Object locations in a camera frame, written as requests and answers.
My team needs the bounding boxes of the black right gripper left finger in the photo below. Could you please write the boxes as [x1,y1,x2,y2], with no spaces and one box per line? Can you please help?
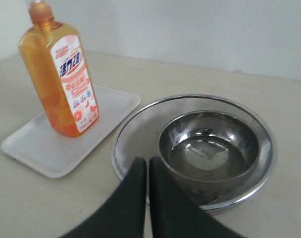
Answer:
[62,158,147,238]

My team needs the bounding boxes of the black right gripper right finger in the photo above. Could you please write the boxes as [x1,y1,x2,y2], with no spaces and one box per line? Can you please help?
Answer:
[149,157,242,238]

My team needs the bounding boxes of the orange pump soap bottle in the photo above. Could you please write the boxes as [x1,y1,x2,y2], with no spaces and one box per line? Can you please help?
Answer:
[19,0,99,137]

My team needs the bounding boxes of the small stainless steel bowl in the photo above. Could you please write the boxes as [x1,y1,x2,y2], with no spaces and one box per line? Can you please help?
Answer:
[158,111,260,203]

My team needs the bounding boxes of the large steel mesh colander bowl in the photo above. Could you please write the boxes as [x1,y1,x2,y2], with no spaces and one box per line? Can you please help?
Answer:
[111,94,278,213]

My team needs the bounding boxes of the white rectangular plastic tray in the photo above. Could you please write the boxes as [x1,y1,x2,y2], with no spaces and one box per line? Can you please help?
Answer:
[0,85,141,179]

